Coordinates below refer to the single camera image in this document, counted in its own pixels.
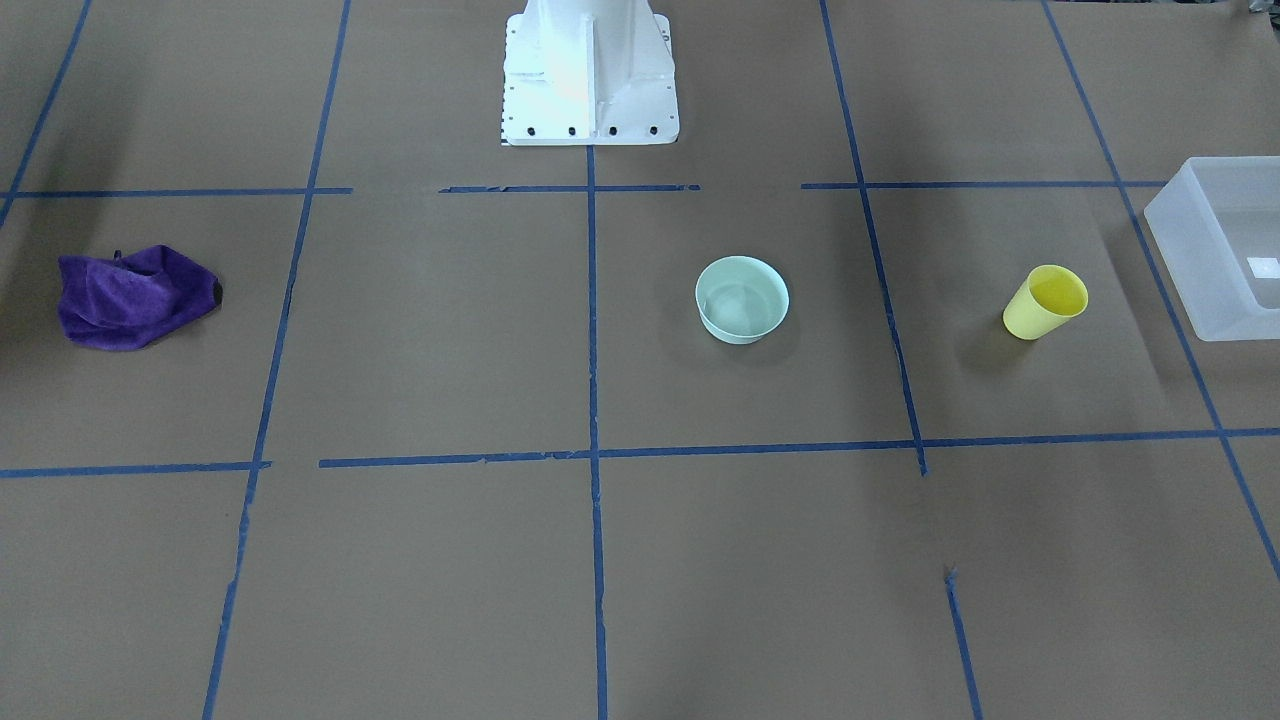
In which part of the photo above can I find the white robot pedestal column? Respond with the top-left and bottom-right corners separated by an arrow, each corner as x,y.
500,1 -> 681,147

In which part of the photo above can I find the yellow plastic cup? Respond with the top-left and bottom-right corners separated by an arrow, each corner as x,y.
1001,264 -> 1089,341

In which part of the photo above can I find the purple crumpled cloth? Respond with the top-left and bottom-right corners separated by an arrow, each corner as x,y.
56,243 -> 223,352

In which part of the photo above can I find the translucent plastic storage box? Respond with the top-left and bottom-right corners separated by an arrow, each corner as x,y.
1144,156 -> 1279,342

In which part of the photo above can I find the mint green bowl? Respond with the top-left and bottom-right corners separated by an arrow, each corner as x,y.
694,255 -> 791,345

